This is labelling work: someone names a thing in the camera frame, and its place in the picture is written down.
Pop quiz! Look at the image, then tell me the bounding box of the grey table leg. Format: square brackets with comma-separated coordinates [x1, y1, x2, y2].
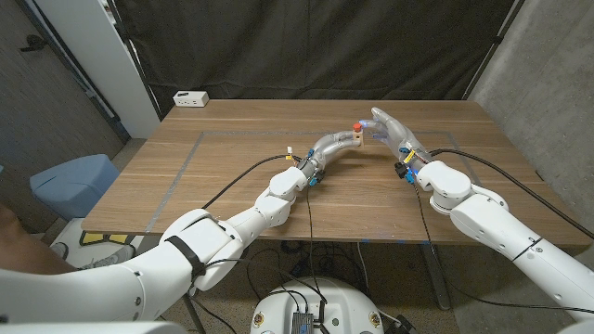
[420, 244, 452, 311]

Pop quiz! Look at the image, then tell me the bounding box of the black backdrop stand pole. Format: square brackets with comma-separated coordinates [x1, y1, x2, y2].
[461, 0, 528, 101]
[104, 0, 163, 122]

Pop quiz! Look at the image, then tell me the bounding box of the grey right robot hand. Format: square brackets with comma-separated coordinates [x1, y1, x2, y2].
[359, 107, 436, 173]

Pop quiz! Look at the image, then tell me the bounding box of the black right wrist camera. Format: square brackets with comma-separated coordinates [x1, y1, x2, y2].
[394, 161, 417, 185]

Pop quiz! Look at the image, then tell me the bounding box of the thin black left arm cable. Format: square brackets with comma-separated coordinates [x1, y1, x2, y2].
[185, 184, 329, 334]

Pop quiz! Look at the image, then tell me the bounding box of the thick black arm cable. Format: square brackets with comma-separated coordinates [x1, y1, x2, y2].
[201, 154, 303, 211]
[429, 148, 594, 240]

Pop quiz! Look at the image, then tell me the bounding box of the yellow black floor marker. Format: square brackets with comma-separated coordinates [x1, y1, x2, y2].
[78, 231, 136, 246]

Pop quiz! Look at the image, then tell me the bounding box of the white floor board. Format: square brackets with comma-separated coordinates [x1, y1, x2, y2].
[48, 217, 140, 261]

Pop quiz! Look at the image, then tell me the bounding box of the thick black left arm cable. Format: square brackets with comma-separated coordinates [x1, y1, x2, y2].
[201, 154, 303, 211]

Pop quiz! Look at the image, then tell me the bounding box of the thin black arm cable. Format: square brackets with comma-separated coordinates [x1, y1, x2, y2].
[185, 184, 329, 334]
[412, 183, 594, 311]

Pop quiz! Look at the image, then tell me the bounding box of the grey finned module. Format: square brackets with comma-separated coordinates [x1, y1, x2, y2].
[291, 311, 315, 334]

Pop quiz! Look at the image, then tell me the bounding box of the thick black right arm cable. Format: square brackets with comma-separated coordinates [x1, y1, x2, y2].
[429, 148, 594, 240]

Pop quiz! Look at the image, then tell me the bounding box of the black door handle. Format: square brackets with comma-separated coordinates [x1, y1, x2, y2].
[19, 33, 47, 52]

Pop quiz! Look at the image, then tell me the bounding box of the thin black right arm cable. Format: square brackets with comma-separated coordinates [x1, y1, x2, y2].
[412, 183, 594, 311]

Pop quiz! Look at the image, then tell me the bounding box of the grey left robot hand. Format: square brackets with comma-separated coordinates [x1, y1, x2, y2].
[299, 130, 364, 176]

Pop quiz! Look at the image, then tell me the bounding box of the blue stool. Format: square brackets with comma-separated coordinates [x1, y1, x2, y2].
[29, 153, 121, 222]

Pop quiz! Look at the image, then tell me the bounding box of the black floor cable bundle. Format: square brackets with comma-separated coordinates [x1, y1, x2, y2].
[245, 239, 370, 302]

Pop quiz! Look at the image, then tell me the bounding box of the person's bare leg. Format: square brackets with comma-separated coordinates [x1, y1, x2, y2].
[0, 203, 78, 276]

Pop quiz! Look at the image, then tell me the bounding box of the white power strip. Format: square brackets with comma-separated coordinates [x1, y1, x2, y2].
[173, 90, 210, 109]

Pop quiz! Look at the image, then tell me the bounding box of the white floor cable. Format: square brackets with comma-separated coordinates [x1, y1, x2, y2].
[355, 241, 371, 298]

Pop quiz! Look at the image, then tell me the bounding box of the black backdrop curtain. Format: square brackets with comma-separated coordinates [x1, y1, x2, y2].
[113, 0, 517, 120]

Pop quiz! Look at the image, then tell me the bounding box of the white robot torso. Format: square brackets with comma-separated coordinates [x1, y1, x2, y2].
[250, 276, 385, 334]

